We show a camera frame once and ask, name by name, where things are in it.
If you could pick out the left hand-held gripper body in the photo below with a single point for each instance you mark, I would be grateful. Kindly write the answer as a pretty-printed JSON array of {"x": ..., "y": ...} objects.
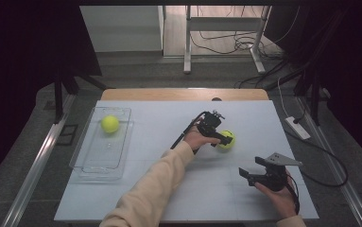
[{"x": 209, "y": 123}]

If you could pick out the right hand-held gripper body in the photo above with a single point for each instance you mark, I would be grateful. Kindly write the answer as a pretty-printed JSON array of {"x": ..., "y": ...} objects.
[{"x": 273, "y": 179}]

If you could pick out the yellow tennis ball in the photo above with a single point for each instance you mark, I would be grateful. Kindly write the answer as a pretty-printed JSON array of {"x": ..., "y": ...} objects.
[
  {"x": 224, "y": 146},
  {"x": 110, "y": 124}
]

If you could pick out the clear plastic container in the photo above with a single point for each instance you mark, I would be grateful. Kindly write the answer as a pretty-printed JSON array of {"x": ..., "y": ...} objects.
[{"x": 103, "y": 157}]

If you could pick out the person's left hand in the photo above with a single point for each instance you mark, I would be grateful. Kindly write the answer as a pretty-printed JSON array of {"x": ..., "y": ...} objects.
[{"x": 196, "y": 140}]

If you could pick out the person's right hand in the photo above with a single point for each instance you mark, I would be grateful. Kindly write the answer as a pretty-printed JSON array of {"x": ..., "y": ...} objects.
[{"x": 279, "y": 201}]

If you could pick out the dark table grommet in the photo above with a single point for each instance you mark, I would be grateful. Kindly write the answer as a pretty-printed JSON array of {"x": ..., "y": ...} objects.
[{"x": 216, "y": 99}]

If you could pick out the wooden table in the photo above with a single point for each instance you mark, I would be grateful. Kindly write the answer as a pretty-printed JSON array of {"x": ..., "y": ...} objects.
[{"x": 185, "y": 94}]

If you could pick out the white power strip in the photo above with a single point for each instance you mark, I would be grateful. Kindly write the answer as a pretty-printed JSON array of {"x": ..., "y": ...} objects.
[{"x": 298, "y": 128}]

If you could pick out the black plug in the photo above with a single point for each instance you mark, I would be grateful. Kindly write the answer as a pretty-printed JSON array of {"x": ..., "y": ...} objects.
[{"x": 296, "y": 120}]

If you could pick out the white table mat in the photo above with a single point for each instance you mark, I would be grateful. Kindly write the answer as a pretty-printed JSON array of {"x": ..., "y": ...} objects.
[{"x": 185, "y": 195}]

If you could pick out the black metal stand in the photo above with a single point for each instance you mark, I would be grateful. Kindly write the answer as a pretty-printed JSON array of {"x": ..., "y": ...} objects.
[
  {"x": 58, "y": 101},
  {"x": 315, "y": 104}
]

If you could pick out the white panel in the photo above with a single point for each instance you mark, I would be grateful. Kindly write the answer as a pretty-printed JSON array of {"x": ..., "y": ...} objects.
[{"x": 122, "y": 28}]

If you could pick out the dark curtain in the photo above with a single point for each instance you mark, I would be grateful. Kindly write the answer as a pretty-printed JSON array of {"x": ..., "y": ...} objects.
[
  {"x": 18, "y": 63},
  {"x": 352, "y": 63}
]

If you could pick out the white desk frame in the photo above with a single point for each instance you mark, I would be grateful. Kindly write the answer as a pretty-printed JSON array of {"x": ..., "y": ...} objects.
[{"x": 187, "y": 47}]

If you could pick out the metal floor rail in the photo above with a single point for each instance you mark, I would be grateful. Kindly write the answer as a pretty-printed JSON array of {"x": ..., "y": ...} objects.
[
  {"x": 33, "y": 176},
  {"x": 353, "y": 197}
]

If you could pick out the black floor frame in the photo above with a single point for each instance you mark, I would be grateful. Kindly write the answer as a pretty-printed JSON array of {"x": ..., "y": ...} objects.
[{"x": 66, "y": 135}]

